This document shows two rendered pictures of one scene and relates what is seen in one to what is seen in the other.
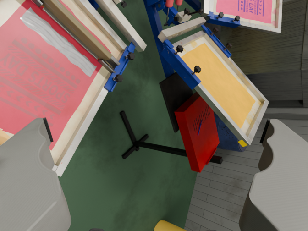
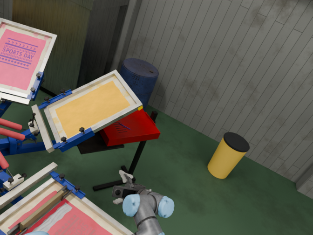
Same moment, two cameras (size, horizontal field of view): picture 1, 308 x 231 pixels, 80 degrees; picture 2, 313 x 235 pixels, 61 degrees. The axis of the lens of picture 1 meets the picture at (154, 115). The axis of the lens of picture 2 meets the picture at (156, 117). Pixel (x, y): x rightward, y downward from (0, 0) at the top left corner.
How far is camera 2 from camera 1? 1.20 m
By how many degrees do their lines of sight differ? 13
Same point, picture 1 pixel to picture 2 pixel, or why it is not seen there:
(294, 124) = (143, 15)
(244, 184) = (190, 77)
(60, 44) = (49, 223)
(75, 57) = (57, 215)
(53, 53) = (55, 228)
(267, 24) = (46, 44)
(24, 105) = not seen: outside the picture
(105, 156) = not seen: hidden behind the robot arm
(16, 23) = not seen: outside the picture
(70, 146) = (117, 225)
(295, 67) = (87, 13)
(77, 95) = (84, 217)
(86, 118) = (100, 213)
